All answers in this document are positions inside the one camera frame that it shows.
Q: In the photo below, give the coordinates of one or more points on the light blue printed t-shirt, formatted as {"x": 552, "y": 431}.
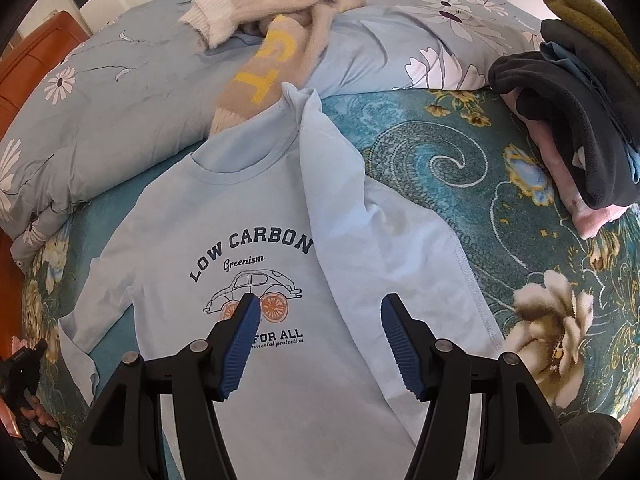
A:
{"x": 281, "y": 207}

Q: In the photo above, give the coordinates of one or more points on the black fleece garment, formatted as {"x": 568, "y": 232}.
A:
{"x": 582, "y": 132}

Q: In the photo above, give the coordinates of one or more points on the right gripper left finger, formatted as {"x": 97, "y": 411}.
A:
{"x": 230, "y": 343}

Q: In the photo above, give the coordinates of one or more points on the pink fleece garment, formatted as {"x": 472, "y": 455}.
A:
{"x": 587, "y": 221}

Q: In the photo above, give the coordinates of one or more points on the blue folded garment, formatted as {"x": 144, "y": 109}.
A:
{"x": 556, "y": 54}

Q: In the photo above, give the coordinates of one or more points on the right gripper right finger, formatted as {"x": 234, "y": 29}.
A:
{"x": 411, "y": 343}

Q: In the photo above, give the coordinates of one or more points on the beige knit sweater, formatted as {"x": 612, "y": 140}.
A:
{"x": 294, "y": 35}

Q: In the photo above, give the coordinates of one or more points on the orange wooden headboard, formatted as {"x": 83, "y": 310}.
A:
{"x": 21, "y": 70}

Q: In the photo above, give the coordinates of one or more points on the olive knit garment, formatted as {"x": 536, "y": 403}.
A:
{"x": 598, "y": 23}

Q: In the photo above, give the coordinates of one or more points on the person's left hand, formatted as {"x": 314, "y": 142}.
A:
{"x": 36, "y": 411}

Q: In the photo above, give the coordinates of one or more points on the grey floral duvet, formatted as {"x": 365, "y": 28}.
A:
{"x": 143, "y": 88}

